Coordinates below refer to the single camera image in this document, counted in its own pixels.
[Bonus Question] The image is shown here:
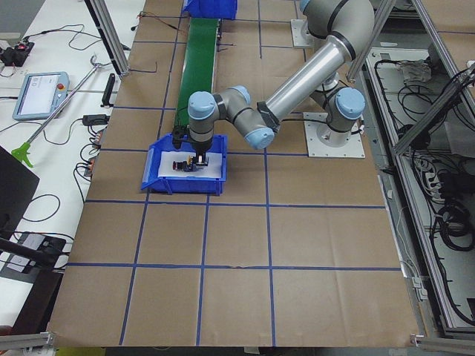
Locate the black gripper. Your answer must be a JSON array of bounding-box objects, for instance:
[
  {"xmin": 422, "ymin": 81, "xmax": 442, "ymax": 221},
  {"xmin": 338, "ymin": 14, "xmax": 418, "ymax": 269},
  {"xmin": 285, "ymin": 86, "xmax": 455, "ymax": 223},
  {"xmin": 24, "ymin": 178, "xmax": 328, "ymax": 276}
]
[{"xmin": 192, "ymin": 141, "xmax": 210, "ymax": 166}]

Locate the yellow push button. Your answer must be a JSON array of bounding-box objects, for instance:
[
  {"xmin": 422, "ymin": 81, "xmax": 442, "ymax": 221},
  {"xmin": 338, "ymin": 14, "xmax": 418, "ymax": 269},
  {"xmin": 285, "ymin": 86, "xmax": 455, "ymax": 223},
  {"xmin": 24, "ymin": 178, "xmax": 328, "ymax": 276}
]
[{"xmin": 187, "ymin": 156, "xmax": 209, "ymax": 172}]

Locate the red push button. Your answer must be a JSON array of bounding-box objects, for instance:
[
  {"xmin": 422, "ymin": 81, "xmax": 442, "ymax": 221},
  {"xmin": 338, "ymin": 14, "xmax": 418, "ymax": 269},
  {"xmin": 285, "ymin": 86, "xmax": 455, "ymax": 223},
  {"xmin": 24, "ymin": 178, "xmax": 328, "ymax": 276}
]
[{"xmin": 172, "ymin": 161, "xmax": 190, "ymax": 172}]

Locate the white foam pad left bin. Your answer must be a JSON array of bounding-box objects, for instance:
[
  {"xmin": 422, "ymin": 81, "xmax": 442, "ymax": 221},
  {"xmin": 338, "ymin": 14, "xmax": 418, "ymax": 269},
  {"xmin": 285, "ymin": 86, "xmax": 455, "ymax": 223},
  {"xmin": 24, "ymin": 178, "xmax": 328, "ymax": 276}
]
[{"xmin": 157, "ymin": 151, "xmax": 222, "ymax": 178}]

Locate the left blue plastic bin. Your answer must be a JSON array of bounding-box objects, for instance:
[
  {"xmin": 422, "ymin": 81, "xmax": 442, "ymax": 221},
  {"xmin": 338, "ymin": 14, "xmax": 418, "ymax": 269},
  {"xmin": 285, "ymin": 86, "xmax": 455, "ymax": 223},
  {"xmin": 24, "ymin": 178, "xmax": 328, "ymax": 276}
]
[{"xmin": 141, "ymin": 134, "xmax": 228, "ymax": 195}]

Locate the blue plastic bin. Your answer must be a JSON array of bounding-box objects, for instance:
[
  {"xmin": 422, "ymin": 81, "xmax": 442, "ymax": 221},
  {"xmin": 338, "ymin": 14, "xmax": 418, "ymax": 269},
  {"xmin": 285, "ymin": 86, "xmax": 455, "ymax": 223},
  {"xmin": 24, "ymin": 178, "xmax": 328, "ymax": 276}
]
[
  {"xmin": 141, "ymin": 134, "xmax": 228, "ymax": 195},
  {"xmin": 182, "ymin": 0, "xmax": 238, "ymax": 19}
]

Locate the green conveyor belt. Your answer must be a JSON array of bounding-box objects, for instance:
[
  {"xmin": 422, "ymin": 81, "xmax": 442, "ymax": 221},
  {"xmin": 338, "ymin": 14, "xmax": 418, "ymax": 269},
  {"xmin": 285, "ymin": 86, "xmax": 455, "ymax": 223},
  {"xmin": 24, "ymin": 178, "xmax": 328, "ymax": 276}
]
[{"xmin": 174, "ymin": 18, "xmax": 220, "ymax": 126}]

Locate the black handheld bar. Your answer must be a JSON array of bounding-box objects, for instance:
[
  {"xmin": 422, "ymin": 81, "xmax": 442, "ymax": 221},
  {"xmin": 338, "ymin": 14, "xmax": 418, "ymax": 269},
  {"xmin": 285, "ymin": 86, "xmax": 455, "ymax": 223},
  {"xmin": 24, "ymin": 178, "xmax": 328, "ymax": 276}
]
[{"xmin": 101, "ymin": 73, "xmax": 116, "ymax": 108}]

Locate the black power adapter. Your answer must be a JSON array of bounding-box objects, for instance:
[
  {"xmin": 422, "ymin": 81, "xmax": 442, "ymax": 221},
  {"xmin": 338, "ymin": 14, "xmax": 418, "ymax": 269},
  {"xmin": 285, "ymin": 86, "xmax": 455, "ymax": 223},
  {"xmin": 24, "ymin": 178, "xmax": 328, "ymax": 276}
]
[{"xmin": 82, "ymin": 114, "xmax": 110, "ymax": 126}]

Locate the right blue plastic bin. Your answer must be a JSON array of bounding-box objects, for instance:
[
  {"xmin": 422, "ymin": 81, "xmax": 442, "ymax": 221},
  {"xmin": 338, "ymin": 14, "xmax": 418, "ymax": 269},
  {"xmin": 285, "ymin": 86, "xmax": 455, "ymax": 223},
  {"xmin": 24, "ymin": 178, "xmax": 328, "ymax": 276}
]
[{"xmin": 182, "ymin": 0, "xmax": 238, "ymax": 19}]

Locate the teach pendant tablet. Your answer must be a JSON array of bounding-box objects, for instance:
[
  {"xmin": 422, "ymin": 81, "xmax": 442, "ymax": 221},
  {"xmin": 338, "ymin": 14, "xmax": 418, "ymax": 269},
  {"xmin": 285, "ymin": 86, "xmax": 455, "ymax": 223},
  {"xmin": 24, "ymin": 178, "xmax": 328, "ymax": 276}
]
[{"xmin": 12, "ymin": 71, "xmax": 70, "ymax": 121}]

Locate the reacher grabber tool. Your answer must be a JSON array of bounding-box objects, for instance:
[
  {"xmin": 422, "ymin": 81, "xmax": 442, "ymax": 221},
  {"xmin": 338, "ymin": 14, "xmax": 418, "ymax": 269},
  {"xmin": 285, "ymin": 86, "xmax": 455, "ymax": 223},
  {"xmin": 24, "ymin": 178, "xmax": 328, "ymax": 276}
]
[{"xmin": 11, "ymin": 54, "xmax": 111, "ymax": 168}]

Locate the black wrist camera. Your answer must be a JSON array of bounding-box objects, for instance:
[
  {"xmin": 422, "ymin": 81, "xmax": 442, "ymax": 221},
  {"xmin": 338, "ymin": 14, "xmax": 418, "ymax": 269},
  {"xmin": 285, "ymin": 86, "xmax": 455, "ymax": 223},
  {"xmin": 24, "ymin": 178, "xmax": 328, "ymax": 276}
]
[{"xmin": 171, "ymin": 125, "xmax": 187, "ymax": 150}]

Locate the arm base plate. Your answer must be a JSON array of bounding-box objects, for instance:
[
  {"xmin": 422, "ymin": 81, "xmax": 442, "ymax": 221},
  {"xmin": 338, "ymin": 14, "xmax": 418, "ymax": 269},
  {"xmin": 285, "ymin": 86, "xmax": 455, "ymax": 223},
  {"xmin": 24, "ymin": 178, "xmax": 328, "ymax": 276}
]
[
  {"xmin": 303, "ymin": 112, "xmax": 365, "ymax": 159},
  {"xmin": 290, "ymin": 19, "xmax": 315, "ymax": 49}
]

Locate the aluminium frame post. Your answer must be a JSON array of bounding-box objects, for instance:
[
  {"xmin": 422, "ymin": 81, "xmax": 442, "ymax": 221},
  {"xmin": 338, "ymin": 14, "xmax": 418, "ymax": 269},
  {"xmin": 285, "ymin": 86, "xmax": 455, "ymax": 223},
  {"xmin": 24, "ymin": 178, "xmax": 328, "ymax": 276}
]
[{"xmin": 85, "ymin": 0, "xmax": 129, "ymax": 77}]

